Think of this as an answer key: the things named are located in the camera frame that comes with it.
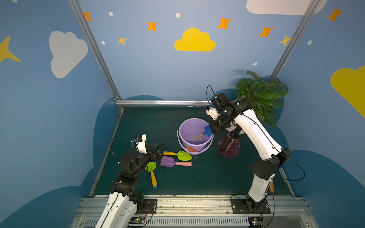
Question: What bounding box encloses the purple shovel pink handle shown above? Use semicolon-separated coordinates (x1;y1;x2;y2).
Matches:
160;156;193;168

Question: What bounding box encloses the green round shovel yellow handle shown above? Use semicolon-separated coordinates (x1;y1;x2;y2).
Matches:
145;162;158;189

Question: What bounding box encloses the green trowel yellow handle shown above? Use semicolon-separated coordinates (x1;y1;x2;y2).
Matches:
163;151;193;162

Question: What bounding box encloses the blue shovel wooden handle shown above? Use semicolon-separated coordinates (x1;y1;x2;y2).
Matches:
195;125;214;140

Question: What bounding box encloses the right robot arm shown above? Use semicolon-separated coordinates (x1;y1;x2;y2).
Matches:
206;93;291;213

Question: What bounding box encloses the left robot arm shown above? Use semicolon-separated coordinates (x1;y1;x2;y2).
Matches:
96;143;165;228

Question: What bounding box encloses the white ribbed plant pot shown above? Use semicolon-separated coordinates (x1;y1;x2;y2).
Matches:
225;104;258;135

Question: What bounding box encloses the purple plastic bucket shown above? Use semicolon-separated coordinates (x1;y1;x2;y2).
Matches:
177;118;214;155

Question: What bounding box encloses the green artificial plant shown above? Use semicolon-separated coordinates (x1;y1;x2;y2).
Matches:
236;70;289;126

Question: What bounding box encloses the left controller board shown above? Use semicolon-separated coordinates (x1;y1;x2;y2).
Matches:
128;217;146;226

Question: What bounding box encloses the controller board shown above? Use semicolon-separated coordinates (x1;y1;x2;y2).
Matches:
248;217;263;228
128;217;146;226

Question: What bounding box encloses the right controller board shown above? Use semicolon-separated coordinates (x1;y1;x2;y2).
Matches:
248;217;263;228

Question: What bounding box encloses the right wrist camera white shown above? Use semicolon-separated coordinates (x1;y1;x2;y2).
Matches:
206;105;220;121

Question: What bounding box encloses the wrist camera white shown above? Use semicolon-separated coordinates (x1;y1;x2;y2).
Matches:
206;105;220;121
131;135;147;154

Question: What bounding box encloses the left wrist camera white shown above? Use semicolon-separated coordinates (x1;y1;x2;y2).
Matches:
131;135;147;154

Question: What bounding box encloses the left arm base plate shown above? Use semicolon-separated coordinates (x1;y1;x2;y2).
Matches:
119;199;158;216

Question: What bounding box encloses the aluminium back rail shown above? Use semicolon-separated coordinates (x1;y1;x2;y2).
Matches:
116;100;209;106

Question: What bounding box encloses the aluminium rail frame front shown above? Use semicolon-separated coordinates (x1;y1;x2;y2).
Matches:
69;195;318;228

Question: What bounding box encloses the green rake wooden handle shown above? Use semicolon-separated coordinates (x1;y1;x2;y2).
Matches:
269;180;275;193

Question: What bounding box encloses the right aluminium post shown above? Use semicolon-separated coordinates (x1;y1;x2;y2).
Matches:
269;0;320;81

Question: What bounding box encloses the aluminium post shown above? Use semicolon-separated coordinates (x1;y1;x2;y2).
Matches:
269;0;320;81
68;0;125;112

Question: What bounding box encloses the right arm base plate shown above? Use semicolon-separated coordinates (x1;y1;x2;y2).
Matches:
231;199;271;214

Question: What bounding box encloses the left aluminium post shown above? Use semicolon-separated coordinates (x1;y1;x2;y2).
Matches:
68;0;125;112

